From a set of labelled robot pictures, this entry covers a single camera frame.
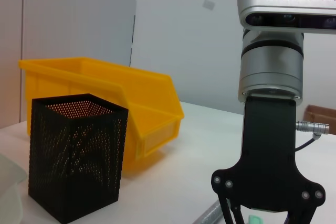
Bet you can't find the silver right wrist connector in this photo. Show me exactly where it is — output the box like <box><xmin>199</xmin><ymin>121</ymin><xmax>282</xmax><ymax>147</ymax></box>
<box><xmin>296</xmin><ymin>120</ymin><xmax>331</xmax><ymax>138</ymax></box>

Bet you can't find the grey glitter pen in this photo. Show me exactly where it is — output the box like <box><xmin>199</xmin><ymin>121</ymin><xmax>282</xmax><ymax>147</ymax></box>
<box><xmin>193</xmin><ymin>199</ymin><xmax>224</xmax><ymax>224</ymax></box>

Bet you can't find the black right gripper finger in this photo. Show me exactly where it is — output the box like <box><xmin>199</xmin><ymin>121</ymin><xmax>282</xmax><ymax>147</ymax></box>
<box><xmin>285</xmin><ymin>203</ymin><xmax>320</xmax><ymax>224</ymax></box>
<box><xmin>216</xmin><ymin>194</ymin><xmax>246</xmax><ymax>224</ymax></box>

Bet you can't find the yellow plastic bin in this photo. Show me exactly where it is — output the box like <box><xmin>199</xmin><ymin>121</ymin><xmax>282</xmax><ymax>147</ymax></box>
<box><xmin>17</xmin><ymin>56</ymin><xmax>185</xmax><ymax>180</ymax></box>

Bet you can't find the black mesh pen holder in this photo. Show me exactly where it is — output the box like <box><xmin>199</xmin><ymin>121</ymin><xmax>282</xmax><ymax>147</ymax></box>
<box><xmin>28</xmin><ymin>93</ymin><xmax>129</xmax><ymax>224</ymax></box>

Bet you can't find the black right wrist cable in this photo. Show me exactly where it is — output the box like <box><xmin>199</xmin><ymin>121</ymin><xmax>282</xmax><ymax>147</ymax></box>
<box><xmin>294</xmin><ymin>135</ymin><xmax>320</xmax><ymax>153</ymax></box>

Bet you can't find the green glass fruit plate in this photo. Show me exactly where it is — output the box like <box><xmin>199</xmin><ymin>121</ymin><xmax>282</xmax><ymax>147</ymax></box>
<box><xmin>0</xmin><ymin>152</ymin><xmax>28</xmax><ymax>224</ymax></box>

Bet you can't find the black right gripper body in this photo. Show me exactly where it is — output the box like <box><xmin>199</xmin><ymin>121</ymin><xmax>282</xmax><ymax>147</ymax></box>
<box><xmin>211</xmin><ymin>95</ymin><xmax>326</xmax><ymax>213</ymax></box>

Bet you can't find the brown cardboard box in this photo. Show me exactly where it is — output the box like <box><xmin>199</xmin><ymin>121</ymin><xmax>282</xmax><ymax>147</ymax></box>
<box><xmin>303</xmin><ymin>104</ymin><xmax>336</xmax><ymax>123</ymax></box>

